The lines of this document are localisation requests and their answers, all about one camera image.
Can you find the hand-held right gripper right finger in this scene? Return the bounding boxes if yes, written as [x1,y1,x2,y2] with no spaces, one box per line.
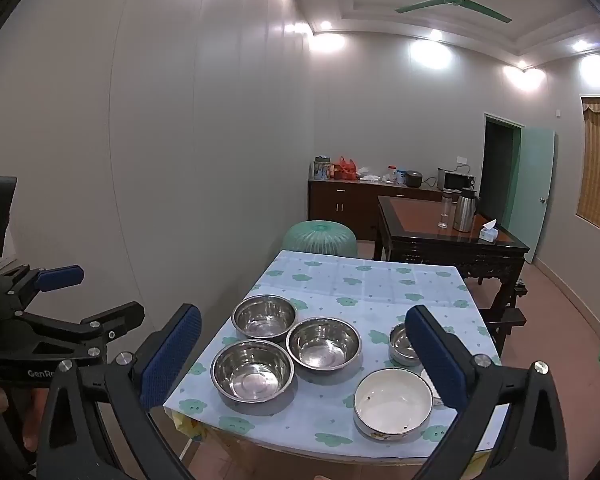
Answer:
[405,304,571,480]

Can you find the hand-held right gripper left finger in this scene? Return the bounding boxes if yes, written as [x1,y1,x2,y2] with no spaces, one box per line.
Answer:
[34,303,203,480]

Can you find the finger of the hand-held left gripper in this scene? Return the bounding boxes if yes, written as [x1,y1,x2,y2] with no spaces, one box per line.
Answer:
[0,301,146,361]
[0,264,86,313]

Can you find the small white enamel bowl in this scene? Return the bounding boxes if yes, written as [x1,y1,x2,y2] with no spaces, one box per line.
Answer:
[419,367,446,407]

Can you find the small stainless steel bowl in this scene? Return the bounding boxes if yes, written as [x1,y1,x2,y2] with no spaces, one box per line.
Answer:
[388,323,421,367]

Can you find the large white enamel bowl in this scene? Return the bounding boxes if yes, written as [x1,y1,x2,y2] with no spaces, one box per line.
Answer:
[353,368,434,442]

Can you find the large stainless steel bowl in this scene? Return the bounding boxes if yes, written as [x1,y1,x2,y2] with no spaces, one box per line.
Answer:
[210,340,295,403]
[231,294,298,343]
[286,316,362,372]

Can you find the green flower print tablecloth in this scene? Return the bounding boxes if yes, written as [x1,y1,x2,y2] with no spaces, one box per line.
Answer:
[162,249,511,461]

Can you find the dark wooden table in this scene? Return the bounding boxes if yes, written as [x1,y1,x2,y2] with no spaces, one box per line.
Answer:
[373,195,531,356]

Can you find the steel thermos flask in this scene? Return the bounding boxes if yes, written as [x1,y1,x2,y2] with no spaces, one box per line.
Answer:
[452,187,477,233]

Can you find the green plastic stool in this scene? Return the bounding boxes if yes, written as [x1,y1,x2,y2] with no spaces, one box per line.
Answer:
[282,220,358,261]

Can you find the microwave oven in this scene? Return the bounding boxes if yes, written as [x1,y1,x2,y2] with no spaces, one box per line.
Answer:
[437,169,477,192]

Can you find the brown sideboard cabinet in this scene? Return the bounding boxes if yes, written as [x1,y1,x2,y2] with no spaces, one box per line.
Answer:
[307,177,443,242]

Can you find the green door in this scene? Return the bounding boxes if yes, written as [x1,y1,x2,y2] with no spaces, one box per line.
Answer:
[507,127,556,264]

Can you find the red plastic bag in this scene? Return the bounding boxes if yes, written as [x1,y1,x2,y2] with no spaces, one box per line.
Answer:
[331,156,358,180]

